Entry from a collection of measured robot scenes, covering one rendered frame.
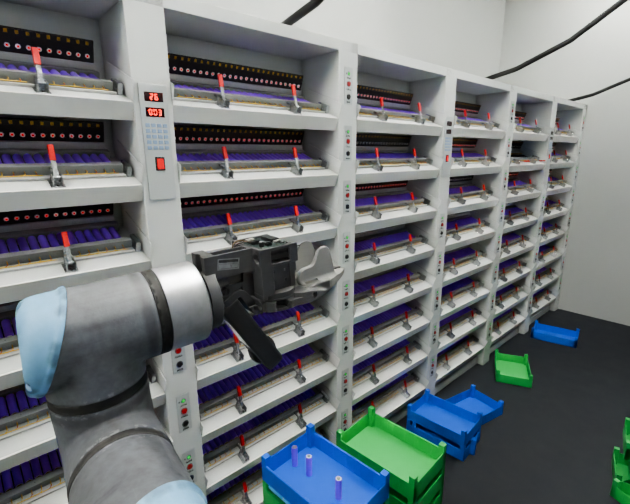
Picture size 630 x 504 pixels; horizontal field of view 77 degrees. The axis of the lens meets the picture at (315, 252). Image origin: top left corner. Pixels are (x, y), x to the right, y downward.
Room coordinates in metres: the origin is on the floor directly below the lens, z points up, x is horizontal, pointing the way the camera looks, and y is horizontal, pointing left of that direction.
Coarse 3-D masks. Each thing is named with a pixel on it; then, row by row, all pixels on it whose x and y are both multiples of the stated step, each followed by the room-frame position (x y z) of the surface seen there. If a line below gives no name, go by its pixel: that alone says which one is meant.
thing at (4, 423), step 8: (32, 408) 0.86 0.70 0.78; (40, 408) 0.87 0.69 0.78; (8, 416) 0.83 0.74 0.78; (16, 416) 0.84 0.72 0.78; (24, 416) 0.84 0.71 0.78; (32, 416) 0.85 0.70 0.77; (0, 424) 0.81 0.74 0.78; (8, 424) 0.82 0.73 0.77; (16, 424) 0.83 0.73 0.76; (8, 432) 0.81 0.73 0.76
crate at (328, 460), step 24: (312, 432) 1.08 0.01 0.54; (264, 456) 0.95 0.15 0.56; (288, 456) 1.02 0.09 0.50; (312, 456) 1.04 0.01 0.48; (336, 456) 1.02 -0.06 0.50; (264, 480) 0.95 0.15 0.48; (288, 480) 0.95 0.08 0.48; (312, 480) 0.95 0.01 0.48; (360, 480) 0.94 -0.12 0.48; (384, 480) 0.88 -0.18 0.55
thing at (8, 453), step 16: (160, 384) 1.02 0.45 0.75; (160, 400) 1.00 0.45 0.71; (48, 416) 0.87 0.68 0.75; (0, 432) 0.81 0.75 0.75; (32, 432) 0.83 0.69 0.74; (48, 432) 0.83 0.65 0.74; (0, 448) 0.78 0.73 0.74; (16, 448) 0.78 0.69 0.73; (32, 448) 0.80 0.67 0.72; (48, 448) 0.82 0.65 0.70; (0, 464) 0.76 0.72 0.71; (16, 464) 0.78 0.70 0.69
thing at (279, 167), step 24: (192, 144) 1.28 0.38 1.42; (216, 144) 1.33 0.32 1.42; (240, 144) 1.40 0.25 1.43; (264, 144) 1.46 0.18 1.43; (288, 144) 1.54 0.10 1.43; (192, 168) 1.17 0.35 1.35; (216, 168) 1.22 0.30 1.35; (240, 168) 1.28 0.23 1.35; (264, 168) 1.32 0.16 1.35; (288, 168) 1.40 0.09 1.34; (312, 168) 1.45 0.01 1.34; (336, 168) 1.48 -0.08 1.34; (192, 192) 1.11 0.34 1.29; (216, 192) 1.16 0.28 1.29; (240, 192) 1.21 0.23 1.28
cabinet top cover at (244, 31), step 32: (0, 0) 1.02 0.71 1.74; (32, 0) 1.02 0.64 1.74; (64, 0) 1.02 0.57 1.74; (96, 0) 1.02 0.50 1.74; (160, 0) 1.07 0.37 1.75; (192, 0) 1.12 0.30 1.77; (192, 32) 1.27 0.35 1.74; (224, 32) 1.27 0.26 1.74; (256, 32) 1.27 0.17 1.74; (288, 32) 1.33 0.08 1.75
